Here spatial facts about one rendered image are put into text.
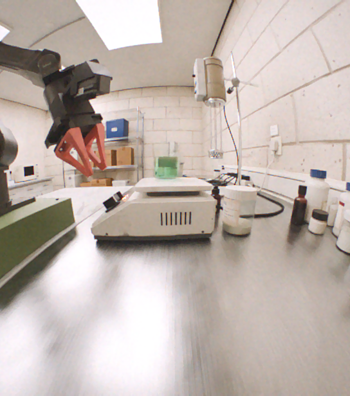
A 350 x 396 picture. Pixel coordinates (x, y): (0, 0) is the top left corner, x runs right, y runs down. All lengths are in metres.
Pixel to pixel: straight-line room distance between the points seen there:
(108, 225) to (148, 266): 0.09
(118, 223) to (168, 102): 2.71
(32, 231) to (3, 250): 0.07
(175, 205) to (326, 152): 0.50
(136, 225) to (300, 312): 0.23
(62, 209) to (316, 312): 0.41
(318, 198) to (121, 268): 0.41
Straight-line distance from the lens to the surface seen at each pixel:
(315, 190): 0.40
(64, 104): 0.27
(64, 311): 0.17
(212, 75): 0.71
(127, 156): 2.40
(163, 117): 2.77
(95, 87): 0.24
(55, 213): 0.32
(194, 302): 0.15
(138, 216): 0.23
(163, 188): 0.22
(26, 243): 0.28
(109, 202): 0.26
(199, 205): 0.23
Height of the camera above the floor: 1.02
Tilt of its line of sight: 13 degrees down
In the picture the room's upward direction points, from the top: straight up
